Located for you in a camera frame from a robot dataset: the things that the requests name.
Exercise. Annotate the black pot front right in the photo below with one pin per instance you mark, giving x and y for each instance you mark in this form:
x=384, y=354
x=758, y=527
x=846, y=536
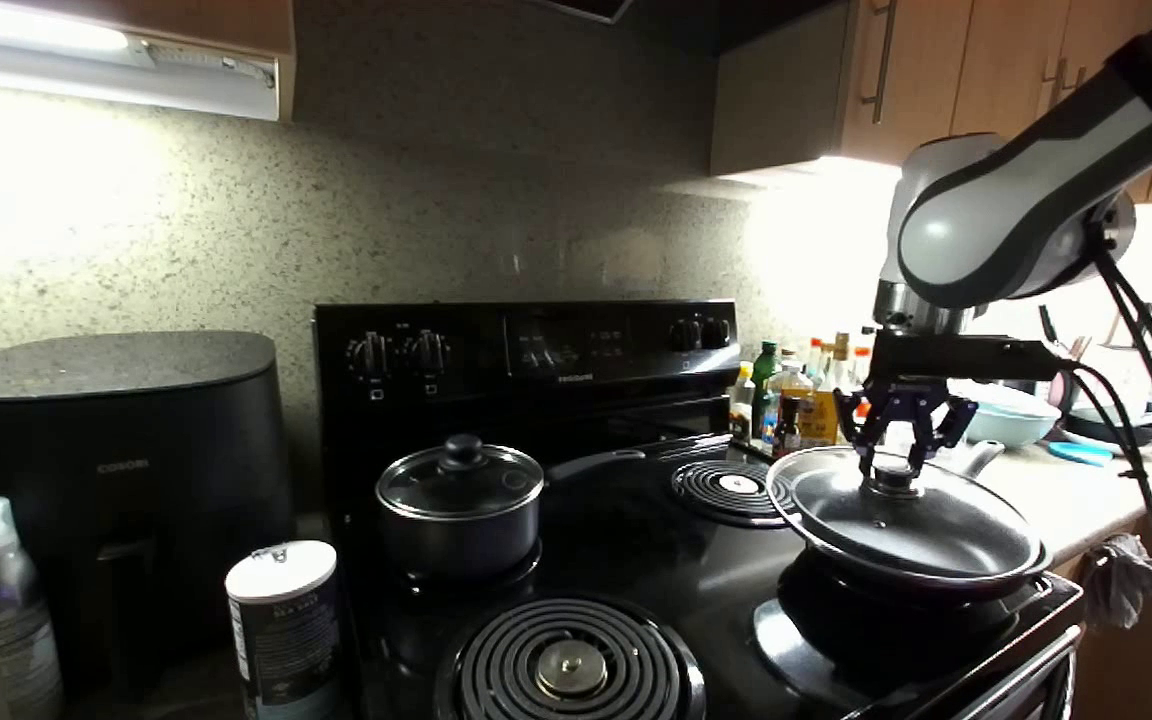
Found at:
x=898, y=606

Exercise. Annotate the small black saucepan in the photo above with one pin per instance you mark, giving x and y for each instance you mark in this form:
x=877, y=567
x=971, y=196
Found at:
x=458, y=546

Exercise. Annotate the yellow label bottle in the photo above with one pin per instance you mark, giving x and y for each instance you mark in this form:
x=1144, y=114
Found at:
x=817, y=406

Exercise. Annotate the large glass pan lid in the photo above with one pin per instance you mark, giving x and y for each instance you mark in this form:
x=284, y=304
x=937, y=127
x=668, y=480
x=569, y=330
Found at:
x=950, y=527

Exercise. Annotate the clear bottle white cap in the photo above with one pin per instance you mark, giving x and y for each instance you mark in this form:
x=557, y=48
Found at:
x=1, y=625

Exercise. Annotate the black electric stove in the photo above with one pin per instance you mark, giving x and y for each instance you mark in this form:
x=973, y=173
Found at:
x=630, y=546

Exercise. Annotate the dark bottle yellow cap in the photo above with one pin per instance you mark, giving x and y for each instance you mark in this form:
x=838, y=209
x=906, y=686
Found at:
x=741, y=406

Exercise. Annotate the small glass saucepan lid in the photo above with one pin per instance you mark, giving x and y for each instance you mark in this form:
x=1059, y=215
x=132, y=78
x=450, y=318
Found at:
x=458, y=486

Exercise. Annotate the under-cabinet light strip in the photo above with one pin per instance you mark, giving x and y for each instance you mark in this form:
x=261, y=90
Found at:
x=70, y=62

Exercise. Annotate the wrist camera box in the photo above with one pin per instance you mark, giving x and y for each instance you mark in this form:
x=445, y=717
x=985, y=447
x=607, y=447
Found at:
x=1011, y=356

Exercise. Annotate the large black coil burner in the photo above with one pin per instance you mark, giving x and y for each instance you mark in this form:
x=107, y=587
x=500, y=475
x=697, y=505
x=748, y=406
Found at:
x=511, y=665

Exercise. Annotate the small black coil burner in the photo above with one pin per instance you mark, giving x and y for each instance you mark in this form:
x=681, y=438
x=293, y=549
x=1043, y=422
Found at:
x=739, y=486

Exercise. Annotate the teal bowl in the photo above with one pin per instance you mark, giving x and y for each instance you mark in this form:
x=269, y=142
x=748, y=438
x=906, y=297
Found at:
x=1019, y=417

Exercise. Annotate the green glass bottle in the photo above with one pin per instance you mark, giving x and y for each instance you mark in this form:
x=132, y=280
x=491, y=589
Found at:
x=764, y=395

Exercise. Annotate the grey hanging cloth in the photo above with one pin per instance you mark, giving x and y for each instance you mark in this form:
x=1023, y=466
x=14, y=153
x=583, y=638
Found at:
x=1120, y=581

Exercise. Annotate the canister with white lid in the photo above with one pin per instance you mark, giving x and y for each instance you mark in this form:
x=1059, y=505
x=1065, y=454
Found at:
x=281, y=625

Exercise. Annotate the black air fryer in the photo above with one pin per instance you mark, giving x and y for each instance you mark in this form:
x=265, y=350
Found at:
x=111, y=466

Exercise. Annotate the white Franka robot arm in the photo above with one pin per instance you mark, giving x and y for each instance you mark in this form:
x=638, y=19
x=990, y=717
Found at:
x=1000, y=215

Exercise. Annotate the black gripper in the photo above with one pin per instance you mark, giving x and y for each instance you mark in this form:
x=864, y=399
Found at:
x=912, y=375

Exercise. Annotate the wooden wall cabinet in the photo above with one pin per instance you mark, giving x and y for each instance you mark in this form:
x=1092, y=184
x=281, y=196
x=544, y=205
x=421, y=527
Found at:
x=950, y=67
x=219, y=23

